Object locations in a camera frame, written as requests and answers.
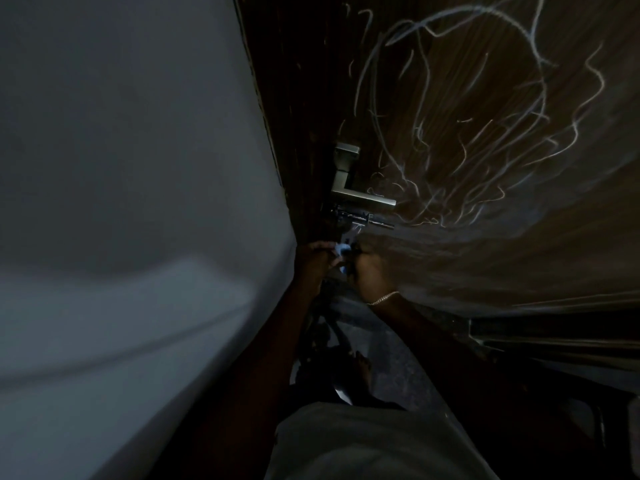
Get silver door handle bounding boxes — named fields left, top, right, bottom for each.
left=329, top=142, right=397, bottom=207

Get person's right forearm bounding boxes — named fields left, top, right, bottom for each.
left=379, top=299, right=616, bottom=480

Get black door latch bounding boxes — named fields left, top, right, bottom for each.
left=329, top=204, right=396, bottom=235

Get person's left forearm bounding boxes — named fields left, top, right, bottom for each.
left=155, top=287, right=326, bottom=480

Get white printed t-shirt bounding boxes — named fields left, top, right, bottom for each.
left=265, top=402, right=501, bottom=480

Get brown wooden door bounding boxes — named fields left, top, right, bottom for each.
left=319, top=0, right=640, bottom=321

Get person's right hand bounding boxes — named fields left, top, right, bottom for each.
left=345, top=249, right=401, bottom=305

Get person's left hand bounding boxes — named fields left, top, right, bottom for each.
left=293, top=240, right=341, bottom=295

